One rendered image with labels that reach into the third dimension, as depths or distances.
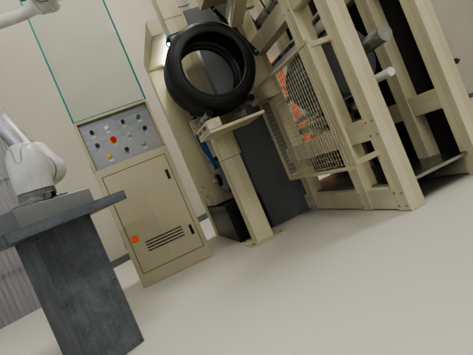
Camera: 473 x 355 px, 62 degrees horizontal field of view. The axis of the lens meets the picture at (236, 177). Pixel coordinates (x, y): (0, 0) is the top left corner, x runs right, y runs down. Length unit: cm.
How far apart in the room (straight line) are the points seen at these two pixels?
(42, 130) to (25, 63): 83
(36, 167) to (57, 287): 51
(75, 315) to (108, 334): 17
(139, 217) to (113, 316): 120
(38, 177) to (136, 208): 120
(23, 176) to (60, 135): 324
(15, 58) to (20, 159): 353
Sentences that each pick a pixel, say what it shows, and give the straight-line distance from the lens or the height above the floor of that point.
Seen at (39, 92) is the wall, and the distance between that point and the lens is 520.
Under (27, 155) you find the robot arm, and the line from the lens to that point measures 185.
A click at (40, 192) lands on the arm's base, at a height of 77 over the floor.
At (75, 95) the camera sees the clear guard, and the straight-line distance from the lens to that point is 308.
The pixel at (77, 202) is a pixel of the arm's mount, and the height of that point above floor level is 67.
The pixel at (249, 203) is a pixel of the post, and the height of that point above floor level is 28.
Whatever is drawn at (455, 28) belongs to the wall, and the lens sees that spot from 876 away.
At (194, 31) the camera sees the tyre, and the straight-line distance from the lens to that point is 247.
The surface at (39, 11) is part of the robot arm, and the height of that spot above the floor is 158.
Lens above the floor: 56
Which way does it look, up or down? 2 degrees down
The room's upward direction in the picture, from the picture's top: 23 degrees counter-clockwise
